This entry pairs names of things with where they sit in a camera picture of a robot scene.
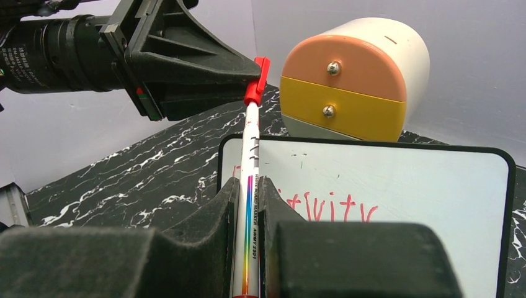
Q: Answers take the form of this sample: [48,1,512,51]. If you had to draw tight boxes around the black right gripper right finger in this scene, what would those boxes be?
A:
[259,177,463,297]

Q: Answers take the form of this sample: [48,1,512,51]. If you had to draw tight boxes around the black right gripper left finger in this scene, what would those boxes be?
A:
[1,178,239,297]

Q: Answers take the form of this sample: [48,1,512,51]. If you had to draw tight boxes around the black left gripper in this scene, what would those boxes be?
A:
[99,1,261,121]

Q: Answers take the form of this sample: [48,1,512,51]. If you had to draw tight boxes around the white whiteboard marker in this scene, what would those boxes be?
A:
[231,102,260,297]

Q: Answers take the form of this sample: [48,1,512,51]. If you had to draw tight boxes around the red marker cap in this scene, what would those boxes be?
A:
[243,56,271,106]

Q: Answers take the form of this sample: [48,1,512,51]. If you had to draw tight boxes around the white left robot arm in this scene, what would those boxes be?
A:
[1,0,270,121]

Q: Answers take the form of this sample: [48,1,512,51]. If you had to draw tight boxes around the black framed whiteboard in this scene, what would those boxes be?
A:
[216,134,517,298]

